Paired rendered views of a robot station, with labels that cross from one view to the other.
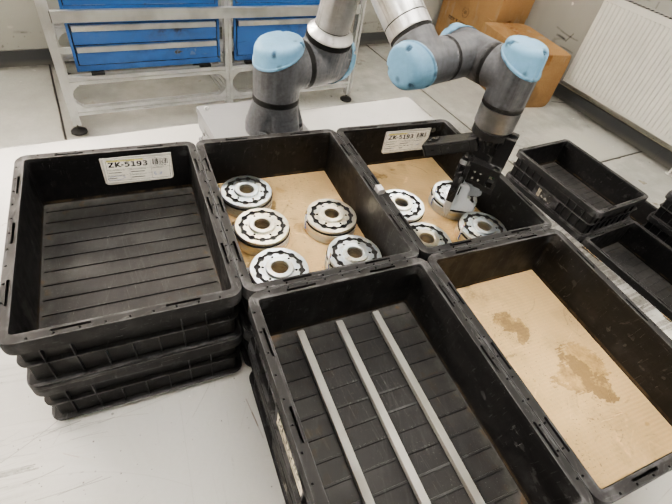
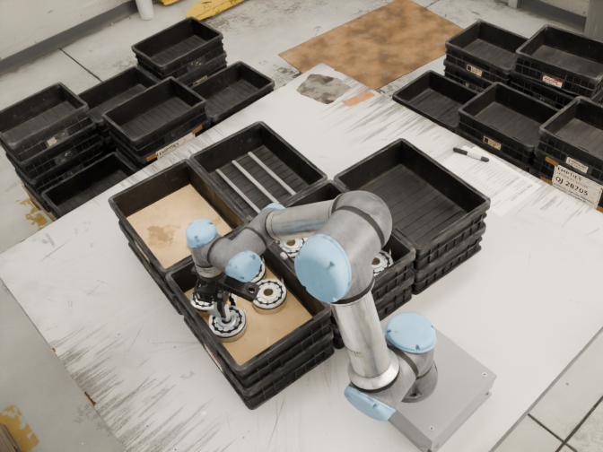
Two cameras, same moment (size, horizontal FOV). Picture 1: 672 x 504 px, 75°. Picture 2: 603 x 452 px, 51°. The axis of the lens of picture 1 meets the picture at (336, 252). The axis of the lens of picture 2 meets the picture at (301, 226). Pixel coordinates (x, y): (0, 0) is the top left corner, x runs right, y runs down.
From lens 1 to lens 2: 2.01 m
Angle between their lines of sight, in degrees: 87
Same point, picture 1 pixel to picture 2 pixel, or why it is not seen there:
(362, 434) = (268, 183)
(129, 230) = (424, 226)
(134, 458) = not seen: hidden behind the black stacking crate
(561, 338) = (168, 248)
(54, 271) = (436, 195)
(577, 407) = (170, 219)
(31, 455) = not seen: hidden behind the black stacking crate
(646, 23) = not seen: outside the picture
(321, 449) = (284, 175)
